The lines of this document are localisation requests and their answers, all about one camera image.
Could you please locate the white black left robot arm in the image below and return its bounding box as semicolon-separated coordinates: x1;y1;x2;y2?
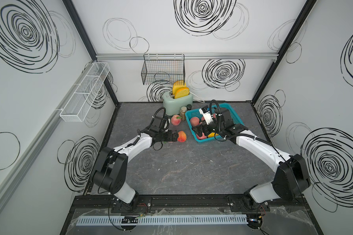
89;130;178;204

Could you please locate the white wire wall shelf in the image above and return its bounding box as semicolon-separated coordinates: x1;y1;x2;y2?
60;62;110;122

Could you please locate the yellow peach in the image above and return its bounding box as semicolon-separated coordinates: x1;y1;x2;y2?
207;132;219;138

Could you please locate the glass spice jar silver lid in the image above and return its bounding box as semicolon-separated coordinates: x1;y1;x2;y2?
179;106;187;121

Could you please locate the orange wrinkled peach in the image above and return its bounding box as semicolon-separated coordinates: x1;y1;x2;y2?
177;131;187;143

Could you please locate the white slotted cable duct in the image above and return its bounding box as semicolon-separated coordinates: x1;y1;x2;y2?
76;214;249;226

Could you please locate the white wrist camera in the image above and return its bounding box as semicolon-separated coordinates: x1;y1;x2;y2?
163;117;170;131
199;105;213;125

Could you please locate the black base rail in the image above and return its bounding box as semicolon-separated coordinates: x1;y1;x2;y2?
69;194;309;214

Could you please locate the teal plastic basket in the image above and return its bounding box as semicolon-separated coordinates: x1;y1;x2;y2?
185;103;244;144

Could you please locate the yellow toast slice right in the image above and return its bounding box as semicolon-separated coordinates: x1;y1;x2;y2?
174;87;190;99

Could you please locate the black corner frame post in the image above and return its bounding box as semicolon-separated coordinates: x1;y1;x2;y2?
252;0;317;104
62;0;119;107

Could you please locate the yellow toast slice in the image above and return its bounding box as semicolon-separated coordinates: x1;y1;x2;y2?
172;80;186;95
174;87;190;99

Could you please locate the grey horizontal wall rail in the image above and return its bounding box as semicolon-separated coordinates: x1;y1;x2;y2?
96;52;278;61

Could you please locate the mint green toaster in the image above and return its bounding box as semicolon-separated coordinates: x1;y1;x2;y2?
162;91;193;116

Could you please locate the pink peach pile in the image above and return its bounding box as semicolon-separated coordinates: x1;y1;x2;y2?
196;133;207;140

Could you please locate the black corner frame post left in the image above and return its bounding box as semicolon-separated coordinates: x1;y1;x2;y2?
62;0;119;107

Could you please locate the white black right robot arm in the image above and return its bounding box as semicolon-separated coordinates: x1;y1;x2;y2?
192;121;311;210

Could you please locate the black corner frame post right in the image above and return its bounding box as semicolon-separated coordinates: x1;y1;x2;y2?
252;0;317;104

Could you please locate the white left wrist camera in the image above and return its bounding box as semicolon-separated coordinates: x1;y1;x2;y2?
163;117;170;131

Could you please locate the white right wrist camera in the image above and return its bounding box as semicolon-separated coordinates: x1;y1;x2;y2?
199;105;213;125

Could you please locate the black wire hanging basket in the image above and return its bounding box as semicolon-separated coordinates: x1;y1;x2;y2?
141;53;186;86

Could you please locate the white toaster power cable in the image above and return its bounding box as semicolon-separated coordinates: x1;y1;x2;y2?
189;91;206;104

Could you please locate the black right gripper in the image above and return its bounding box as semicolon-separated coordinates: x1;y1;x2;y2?
191;118;223;137

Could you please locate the yellow toast slice left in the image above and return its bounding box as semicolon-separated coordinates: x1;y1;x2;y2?
172;80;186;95

